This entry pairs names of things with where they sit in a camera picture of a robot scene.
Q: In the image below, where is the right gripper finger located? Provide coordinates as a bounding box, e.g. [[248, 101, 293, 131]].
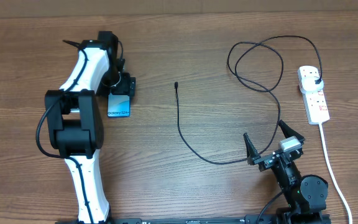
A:
[[243, 133, 260, 166], [278, 120, 305, 145]]

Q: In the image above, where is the blue Galaxy smartphone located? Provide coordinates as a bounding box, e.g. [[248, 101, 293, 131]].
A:
[[107, 94, 131, 118]]

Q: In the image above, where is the black USB charging cable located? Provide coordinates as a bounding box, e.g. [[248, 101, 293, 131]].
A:
[[174, 35, 323, 166]]

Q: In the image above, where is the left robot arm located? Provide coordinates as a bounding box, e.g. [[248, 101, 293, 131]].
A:
[[35, 30, 136, 223]]

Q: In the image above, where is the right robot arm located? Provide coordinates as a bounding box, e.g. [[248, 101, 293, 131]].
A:
[[244, 120, 331, 224]]

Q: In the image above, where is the white charger plug adapter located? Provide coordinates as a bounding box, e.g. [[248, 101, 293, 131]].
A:
[[300, 77, 324, 94]]

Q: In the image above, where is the white power strip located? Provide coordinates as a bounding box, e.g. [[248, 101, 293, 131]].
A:
[[297, 65, 330, 125]]

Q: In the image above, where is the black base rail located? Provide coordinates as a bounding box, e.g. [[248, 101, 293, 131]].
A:
[[54, 213, 332, 224]]

